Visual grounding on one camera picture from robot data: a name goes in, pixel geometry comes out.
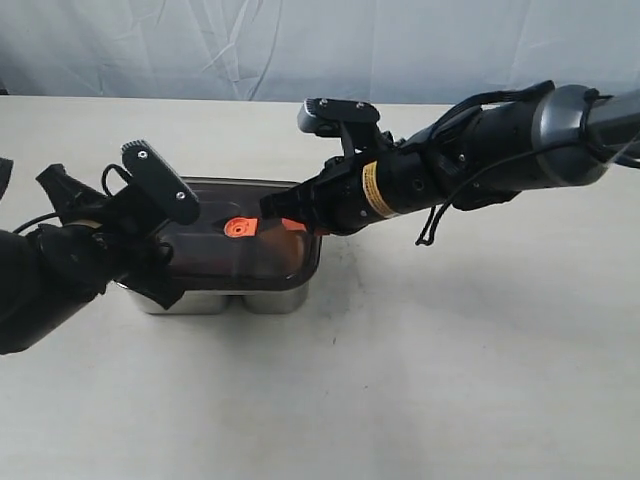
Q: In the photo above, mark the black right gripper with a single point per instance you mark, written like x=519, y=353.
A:
x=345, y=197

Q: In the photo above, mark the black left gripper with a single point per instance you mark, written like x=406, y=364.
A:
x=101, y=238

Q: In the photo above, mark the dark transparent box lid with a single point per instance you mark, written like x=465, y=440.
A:
x=222, y=250

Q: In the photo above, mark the yellow toy cheese wedge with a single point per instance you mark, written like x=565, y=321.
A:
x=287, y=245

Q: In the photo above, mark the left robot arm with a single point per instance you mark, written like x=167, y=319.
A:
x=26, y=317

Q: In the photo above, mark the stainless steel lunch box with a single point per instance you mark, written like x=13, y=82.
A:
x=209, y=302

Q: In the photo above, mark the blue backdrop cloth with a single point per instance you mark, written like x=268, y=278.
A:
x=381, y=51

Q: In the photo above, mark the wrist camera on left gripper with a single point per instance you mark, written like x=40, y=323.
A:
x=160, y=182

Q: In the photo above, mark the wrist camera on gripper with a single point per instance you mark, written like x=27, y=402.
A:
x=324, y=117
x=160, y=182

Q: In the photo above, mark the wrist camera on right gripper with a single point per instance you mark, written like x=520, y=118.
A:
x=324, y=117

